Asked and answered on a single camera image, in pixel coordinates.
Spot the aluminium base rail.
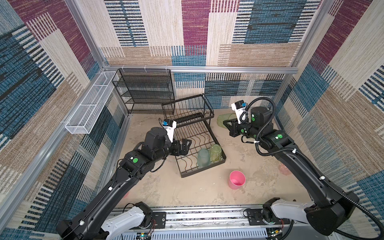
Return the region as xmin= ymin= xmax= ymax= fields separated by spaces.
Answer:
xmin=77 ymin=205 xmax=331 ymax=240

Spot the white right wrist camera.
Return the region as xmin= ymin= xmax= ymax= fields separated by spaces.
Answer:
xmin=231 ymin=100 xmax=247 ymax=124

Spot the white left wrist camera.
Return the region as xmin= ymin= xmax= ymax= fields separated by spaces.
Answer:
xmin=162 ymin=119 xmax=177 ymax=143

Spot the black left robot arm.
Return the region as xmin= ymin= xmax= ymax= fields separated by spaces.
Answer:
xmin=56 ymin=127 xmax=192 ymax=240

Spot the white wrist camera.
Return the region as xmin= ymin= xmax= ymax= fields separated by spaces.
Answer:
xmin=162 ymin=119 xmax=177 ymax=143
xmin=231 ymin=100 xmax=247 ymax=124

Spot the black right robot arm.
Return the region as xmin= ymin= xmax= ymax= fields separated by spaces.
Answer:
xmin=223 ymin=101 xmax=359 ymax=236

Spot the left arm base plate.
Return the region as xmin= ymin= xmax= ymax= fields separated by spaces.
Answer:
xmin=140 ymin=212 xmax=167 ymax=229

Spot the black mesh shelf unit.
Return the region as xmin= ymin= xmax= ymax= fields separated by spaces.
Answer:
xmin=112 ymin=68 xmax=175 ymax=114

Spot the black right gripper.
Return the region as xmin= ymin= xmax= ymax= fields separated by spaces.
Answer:
xmin=222 ymin=117 xmax=261 ymax=140

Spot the black wire dish rack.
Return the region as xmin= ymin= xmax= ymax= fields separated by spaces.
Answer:
xmin=162 ymin=94 xmax=227 ymax=178

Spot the bright green translucent cup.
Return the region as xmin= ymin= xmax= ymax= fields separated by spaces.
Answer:
xmin=210 ymin=144 xmax=222 ymax=162

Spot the translucent pink cup right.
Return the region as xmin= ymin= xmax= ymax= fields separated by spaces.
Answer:
xmin=279 ymin=164 xmax=292 ymax=176

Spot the teal translucent cup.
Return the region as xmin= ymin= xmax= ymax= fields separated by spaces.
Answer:
xmin=197 ymin=149 xmax=211 ymax=168

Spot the white wire wall basket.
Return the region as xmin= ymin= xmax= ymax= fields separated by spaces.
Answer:
xmin=65 ymin=72 xmax=116 ymax=135

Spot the opaque pink cup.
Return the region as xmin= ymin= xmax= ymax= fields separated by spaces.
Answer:
xmin=228 ymin=171 xmax=246 ymax=190

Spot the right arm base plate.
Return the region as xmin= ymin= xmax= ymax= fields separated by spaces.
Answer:
xmin=243 ymin=208 xmax=291 ymax=226

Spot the black corrugated cable conduit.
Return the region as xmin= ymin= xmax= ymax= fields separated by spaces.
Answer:
xmin=239 ymin=96 xmax=384 ymax=240

